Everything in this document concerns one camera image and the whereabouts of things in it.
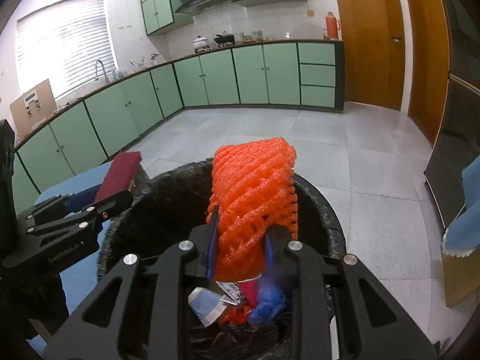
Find dark red scouring pad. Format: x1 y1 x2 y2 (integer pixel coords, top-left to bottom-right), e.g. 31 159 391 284
94 151 143 203

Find black wok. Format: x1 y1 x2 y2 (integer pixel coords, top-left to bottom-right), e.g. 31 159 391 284
214 32 235 48

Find white cooking pot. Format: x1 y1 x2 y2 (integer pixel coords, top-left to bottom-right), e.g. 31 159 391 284
193 36 210 54

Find white window blinds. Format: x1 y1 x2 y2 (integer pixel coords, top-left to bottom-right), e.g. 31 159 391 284
16 0 117 98

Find green white wrapper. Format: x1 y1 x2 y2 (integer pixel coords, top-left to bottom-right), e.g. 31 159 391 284
216 281 246 306

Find green lower kitchen cabinets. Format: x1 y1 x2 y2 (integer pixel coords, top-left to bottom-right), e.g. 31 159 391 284
12 40 345 211

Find silver kitchen faucet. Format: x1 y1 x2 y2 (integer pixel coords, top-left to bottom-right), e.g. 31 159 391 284
94 59 110 85

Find blue foam floor mat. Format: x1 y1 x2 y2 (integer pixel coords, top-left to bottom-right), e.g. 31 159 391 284
28 162 113 357

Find blue white milk carton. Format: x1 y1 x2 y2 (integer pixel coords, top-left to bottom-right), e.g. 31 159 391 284
188 287 227 328

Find brown wooden door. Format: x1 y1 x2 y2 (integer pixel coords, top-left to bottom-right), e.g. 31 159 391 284
408 0 450 144
337 0 405 111

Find black range hood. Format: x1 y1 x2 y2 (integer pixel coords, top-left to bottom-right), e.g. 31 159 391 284
176 0 232 16

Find orange foam fruit net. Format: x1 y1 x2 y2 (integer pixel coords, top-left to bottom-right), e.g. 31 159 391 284
206 137 299 282

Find cardboard box on right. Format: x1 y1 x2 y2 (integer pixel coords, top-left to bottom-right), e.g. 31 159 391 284
442 250 480 308

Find cardboard water purifier box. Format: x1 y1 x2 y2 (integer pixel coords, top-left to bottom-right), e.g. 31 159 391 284
10 80 58 139

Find black glass cabinet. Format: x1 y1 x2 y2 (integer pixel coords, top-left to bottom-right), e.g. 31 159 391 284
425 0 479 228

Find blue mat piece on right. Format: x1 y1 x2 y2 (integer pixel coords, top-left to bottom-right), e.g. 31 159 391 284
442 157 480 258

